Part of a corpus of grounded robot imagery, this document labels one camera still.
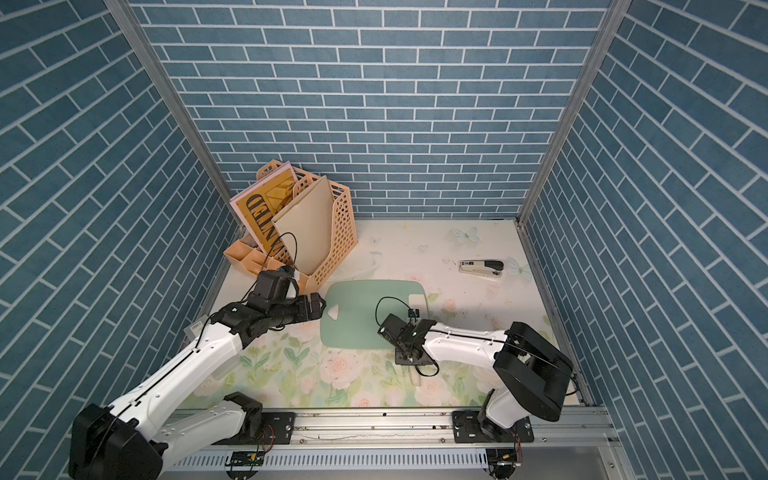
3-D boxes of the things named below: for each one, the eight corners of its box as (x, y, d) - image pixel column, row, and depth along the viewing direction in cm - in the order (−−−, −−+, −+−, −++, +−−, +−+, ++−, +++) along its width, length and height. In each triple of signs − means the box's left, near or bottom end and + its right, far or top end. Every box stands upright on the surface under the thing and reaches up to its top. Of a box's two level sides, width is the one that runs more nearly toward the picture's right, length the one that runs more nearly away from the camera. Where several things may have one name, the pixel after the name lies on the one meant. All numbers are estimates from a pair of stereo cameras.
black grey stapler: (459, 274, 107) (461, 266, 103) (458, 267, 109) (460, 258, 105) (500, 276, 107) (504, 268, 103) (498, 269, 109) (502, 260, 105)
